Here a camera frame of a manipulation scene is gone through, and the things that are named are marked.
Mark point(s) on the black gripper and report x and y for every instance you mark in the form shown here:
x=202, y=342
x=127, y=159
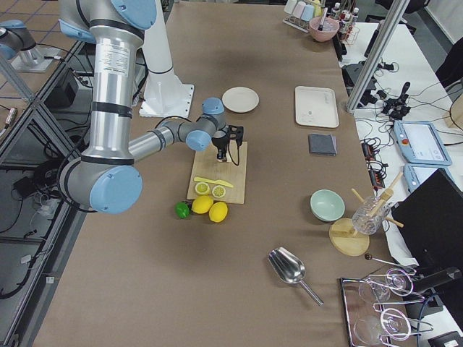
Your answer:
x=219, y=142

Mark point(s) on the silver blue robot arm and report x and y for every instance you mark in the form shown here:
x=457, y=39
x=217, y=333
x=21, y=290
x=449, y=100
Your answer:
x=104, y=177

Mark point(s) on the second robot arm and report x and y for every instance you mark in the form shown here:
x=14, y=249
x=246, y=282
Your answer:
x=19, y=46

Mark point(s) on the cream rectangular tray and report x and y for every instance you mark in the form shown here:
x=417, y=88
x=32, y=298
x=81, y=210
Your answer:
x=316, y=107

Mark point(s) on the wooden cutting board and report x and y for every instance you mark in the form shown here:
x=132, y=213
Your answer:
x=207, y=166

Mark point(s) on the yellow plastic knife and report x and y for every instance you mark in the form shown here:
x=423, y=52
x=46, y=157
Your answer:
x=213, y=181

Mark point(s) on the right lemon half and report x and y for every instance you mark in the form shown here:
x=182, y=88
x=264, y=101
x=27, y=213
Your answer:
x=218, y=191

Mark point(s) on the lemon half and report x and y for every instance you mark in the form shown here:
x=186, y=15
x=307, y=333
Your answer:
x=218, y=191
x=202, y=188

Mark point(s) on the left lemon half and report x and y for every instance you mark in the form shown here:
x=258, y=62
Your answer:
x=202, y=188

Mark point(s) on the round cream plate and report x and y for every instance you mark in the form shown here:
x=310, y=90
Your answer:
x=240, y=99

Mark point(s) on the yellow lemon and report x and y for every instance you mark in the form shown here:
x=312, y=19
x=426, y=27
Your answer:
x=218, y=212
x=202, y=204

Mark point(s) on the green lime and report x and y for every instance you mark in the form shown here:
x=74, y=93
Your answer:
x=182, y=210

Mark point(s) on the grey folded cloth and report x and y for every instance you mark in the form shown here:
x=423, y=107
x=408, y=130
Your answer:
x=322, y=144

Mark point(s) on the mint green bowl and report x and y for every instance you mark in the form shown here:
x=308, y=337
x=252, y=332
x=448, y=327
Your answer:
x=327, y=205

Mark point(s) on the metal scoop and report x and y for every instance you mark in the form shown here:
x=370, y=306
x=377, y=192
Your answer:
x=291, y=270

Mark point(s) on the wooden cup stand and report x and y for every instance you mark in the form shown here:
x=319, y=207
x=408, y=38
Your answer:
x=342, y=233

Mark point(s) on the white cup rack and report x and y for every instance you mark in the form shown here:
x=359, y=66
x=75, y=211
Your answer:
x=299, y=13

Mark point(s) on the clear glass cup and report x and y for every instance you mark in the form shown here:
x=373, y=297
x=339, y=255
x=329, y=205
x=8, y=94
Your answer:
x=364, y=221

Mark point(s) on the pink bowl with ice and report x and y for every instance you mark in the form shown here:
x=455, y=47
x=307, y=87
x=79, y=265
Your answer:
x=330, y=28

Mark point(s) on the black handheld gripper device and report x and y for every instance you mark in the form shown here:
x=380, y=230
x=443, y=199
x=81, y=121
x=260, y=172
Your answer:
x=396, y=108

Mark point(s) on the teach pendant tablet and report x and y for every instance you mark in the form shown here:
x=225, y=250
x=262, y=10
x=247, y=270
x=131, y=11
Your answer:
x=415, y=174
x=420, y=143

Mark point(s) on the black monitor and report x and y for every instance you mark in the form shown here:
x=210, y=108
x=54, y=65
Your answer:
x=432, y=218

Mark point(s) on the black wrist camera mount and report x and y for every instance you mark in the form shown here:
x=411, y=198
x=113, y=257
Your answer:
x=236, y=133

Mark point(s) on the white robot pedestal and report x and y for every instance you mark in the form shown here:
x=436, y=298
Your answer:
x=164, y=93

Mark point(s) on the wire glass rack tray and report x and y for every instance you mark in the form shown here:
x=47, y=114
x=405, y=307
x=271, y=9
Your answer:
x=396, y=308

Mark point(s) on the aluminium frame post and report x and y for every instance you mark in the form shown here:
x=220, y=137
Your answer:
x=387, y=30

